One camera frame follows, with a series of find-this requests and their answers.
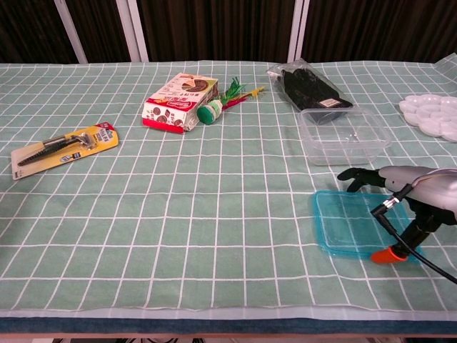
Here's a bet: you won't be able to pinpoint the teal plastic container lid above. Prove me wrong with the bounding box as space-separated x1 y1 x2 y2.
311 189 424 266

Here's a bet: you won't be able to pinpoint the green feather shuttlecock toy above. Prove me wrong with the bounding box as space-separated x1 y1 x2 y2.
196 76 267 125

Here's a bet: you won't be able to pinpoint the green checked tablecloth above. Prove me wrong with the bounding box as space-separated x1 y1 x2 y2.
0 53 457 321

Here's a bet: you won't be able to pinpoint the razor in yellow blister pack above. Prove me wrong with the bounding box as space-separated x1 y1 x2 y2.
10 121 120 181

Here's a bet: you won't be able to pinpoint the clear plastic food container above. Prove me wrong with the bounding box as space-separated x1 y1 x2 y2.
298 106 393 167

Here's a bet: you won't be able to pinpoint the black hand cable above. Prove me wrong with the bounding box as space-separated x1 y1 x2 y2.
371 184 457 285

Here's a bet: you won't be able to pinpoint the white flower-shaped paint palette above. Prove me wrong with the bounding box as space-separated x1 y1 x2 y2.
398 94 457 143

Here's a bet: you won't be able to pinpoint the dark brown curtain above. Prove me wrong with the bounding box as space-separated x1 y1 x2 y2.
0 0 457 65

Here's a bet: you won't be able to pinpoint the black gloves in plastic bag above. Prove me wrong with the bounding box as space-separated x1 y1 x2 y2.
267 59 354 125

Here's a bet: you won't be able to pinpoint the right black-silver robot hand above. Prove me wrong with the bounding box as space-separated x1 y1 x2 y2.
337 165 457 265

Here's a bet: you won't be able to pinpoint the red-white chocolate cookie box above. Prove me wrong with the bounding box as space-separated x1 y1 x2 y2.
141 72 219 135

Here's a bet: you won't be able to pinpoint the white metal frame post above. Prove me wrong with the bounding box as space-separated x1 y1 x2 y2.
116 0 149 64
287 0 310 64
53 0 89 64

